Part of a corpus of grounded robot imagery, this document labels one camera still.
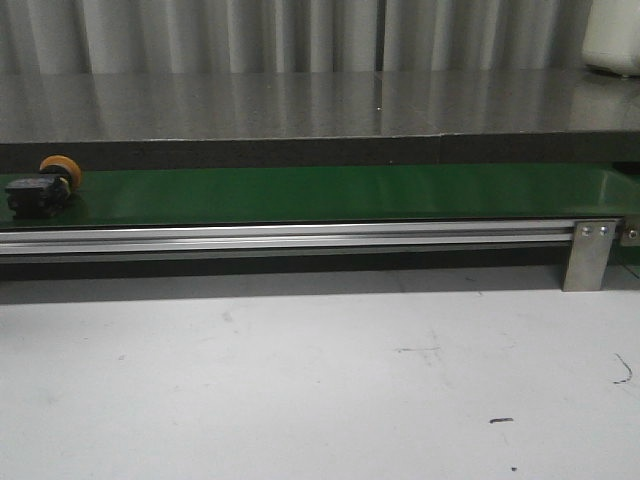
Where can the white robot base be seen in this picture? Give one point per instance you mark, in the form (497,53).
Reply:
(611,40)

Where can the grey pleated curtain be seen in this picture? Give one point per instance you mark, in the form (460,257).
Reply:
(108,37)

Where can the green conveyor belt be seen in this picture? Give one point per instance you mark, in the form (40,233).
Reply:
(224,196)

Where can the yellow mushroom push button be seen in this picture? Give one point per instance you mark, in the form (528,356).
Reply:
(46,193)

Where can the conveyor end plate right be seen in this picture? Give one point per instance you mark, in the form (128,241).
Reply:
(630,231)

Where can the dark raised platform slab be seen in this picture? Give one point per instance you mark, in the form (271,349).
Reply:
(137,121)

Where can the aluminium conveyor side rail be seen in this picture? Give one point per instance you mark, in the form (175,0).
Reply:
(121,243)

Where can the steel conveyor support bracket right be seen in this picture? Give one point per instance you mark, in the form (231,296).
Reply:
(589,255)

